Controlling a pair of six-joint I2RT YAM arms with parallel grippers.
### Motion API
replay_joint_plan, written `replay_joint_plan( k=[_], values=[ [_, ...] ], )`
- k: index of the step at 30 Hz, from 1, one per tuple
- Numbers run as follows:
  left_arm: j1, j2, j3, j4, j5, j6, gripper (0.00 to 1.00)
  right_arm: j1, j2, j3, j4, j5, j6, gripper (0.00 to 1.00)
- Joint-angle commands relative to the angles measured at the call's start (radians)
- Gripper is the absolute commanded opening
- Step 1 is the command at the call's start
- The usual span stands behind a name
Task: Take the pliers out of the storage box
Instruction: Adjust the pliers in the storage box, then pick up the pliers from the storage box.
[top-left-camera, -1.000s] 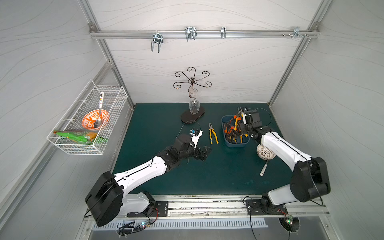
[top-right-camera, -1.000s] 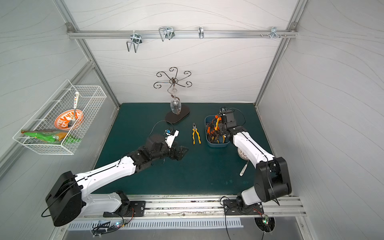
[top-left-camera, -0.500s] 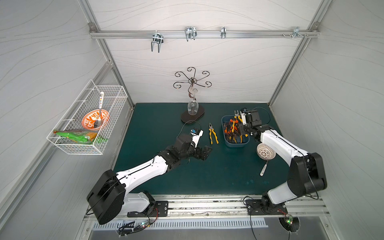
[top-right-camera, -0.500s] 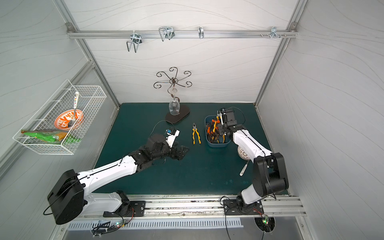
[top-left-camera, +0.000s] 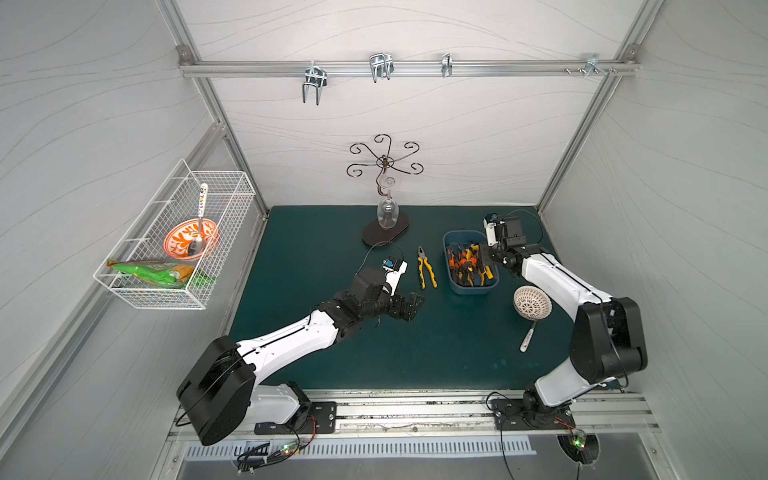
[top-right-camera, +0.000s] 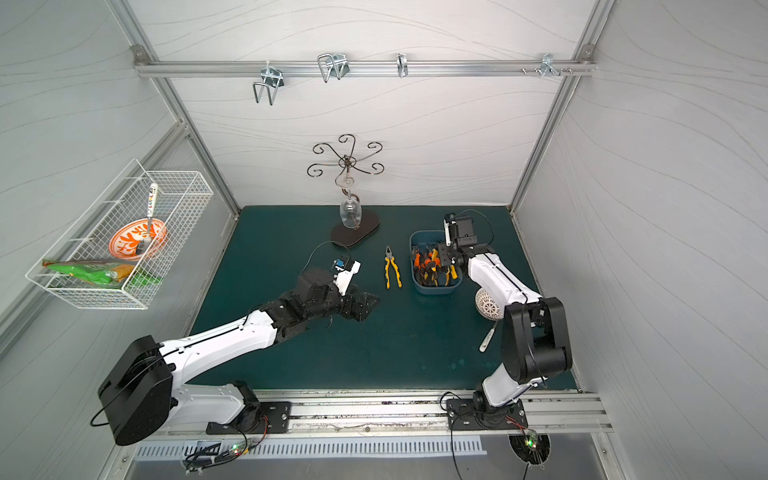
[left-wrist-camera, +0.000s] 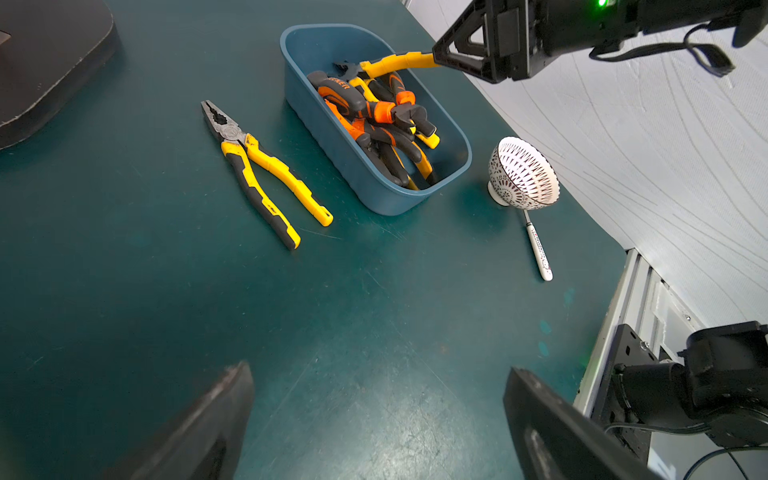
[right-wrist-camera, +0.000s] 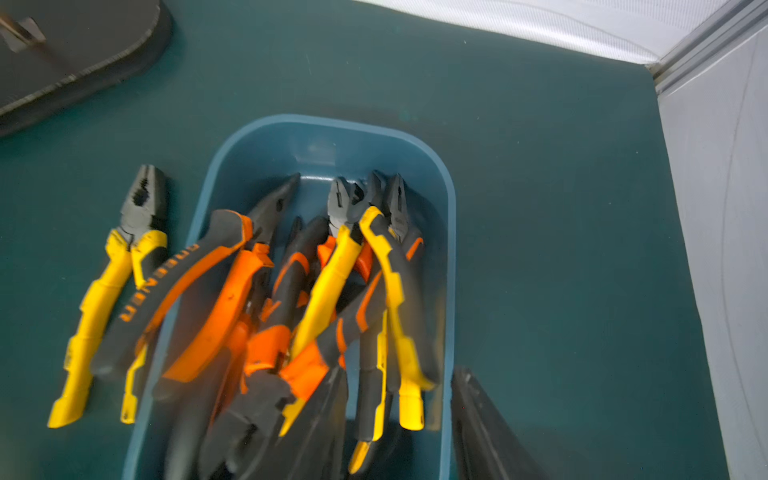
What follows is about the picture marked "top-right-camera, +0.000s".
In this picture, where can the spoon in basket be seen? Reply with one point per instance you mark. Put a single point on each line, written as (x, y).
(146, 239)

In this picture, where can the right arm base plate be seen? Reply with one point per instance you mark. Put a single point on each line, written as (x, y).
(463, 415)

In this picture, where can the white wire basket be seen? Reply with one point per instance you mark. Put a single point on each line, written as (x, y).
(183, 195)

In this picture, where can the metal hook clamp left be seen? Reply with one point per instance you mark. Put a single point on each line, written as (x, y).
(267, 87)

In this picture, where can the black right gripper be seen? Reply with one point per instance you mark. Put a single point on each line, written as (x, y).
(448, 258)

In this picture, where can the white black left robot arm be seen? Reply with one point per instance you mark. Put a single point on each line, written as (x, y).
(149, 387)

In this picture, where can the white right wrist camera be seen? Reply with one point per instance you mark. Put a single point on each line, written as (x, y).
(446, 223)

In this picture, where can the orange black pliers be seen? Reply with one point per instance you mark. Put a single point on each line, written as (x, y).
(425, 265)

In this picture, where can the metal hook clamp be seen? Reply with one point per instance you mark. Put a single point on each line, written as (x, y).
(547, 68)
(333, 65)
(267, 87)

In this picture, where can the yellow handled pliers in box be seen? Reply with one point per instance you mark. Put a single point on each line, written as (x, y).
(450, 273)

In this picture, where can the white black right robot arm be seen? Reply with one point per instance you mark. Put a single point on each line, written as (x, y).
(535, 343)

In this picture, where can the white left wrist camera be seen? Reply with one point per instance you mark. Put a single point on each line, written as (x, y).
(344, 269)

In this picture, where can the green snack bag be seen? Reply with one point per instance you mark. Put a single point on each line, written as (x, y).
(104, 274)

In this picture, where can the white vented cable duct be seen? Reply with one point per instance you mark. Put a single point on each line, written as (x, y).
(282, 447)

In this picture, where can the metal hook small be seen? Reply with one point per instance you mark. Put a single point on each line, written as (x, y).
(402, 65)

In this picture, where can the large yellow black pliers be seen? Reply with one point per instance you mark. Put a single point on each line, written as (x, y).
(390, 264)

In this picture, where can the clear wine glass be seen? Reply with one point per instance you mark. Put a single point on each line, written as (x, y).
(351, 212)

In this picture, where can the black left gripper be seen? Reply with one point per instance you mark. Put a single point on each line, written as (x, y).
(351, 303)

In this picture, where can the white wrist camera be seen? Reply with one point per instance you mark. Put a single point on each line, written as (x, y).
(344, 269)
(446, 223)

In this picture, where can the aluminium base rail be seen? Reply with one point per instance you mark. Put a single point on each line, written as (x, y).
(387, 412)

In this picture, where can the white patterned ceramic bowl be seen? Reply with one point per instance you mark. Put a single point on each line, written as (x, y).
(487, 307)

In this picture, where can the metal hook clamp middle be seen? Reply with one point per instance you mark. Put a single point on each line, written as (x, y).
(333, 65)

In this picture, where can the metal hook clamp right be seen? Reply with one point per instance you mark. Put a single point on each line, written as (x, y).
(547, 68)

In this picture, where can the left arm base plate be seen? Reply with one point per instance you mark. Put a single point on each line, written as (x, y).
(269, 417)

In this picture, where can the aluminium cross rail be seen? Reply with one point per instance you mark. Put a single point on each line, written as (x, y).
(358, 68)

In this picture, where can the teal plastic storage box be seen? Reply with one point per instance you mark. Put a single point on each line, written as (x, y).
(431, 239)

